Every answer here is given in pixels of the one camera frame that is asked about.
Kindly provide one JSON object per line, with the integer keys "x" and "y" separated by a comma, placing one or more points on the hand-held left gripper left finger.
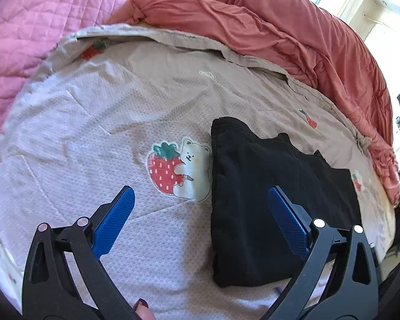
{"x": 115, "y": 221}

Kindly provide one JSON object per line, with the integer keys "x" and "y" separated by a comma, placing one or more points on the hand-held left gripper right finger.
{"x": 288, "y": 221}

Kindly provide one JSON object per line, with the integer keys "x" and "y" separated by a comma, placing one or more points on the black shirt with orange patches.
{"x": 253, "y": 206}

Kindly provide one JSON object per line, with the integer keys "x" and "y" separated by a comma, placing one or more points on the person's left hand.
{"x": 145, "y": 311}

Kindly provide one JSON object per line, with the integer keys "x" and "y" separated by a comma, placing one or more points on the beige strawberry print blanket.
{"x": 86, "y": 123}

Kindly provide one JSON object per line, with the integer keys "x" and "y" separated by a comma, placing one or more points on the coral red duvet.
{"x": 270, "y": 23}

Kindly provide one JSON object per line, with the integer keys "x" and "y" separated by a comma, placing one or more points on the pink quilted blanket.
{"x": 36, "y": 23}

